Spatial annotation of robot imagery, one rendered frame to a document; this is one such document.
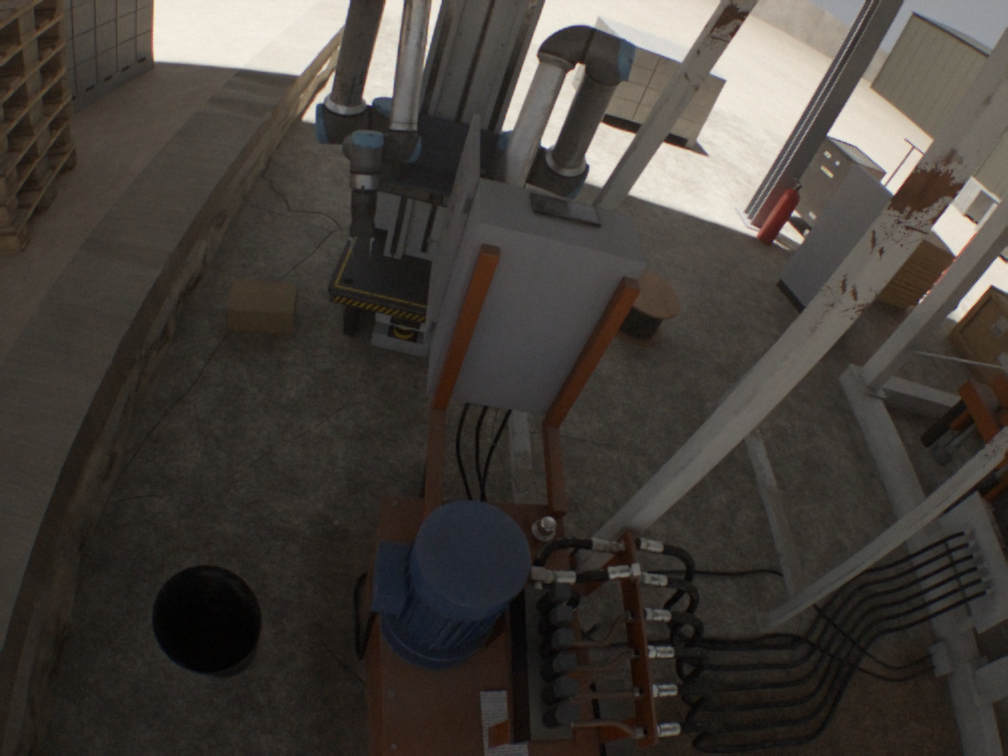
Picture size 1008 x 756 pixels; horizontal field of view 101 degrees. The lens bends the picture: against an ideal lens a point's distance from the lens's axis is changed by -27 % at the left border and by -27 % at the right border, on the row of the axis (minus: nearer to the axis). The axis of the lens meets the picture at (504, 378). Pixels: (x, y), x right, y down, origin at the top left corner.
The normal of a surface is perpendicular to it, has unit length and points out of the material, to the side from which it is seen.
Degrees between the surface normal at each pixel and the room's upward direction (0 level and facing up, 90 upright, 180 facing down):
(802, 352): 89
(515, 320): 90
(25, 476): 0
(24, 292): 0
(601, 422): 0
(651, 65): 90
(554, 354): 90
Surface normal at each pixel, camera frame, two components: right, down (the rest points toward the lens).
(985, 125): 0.03, 0.74
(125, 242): 0.28, -0.64
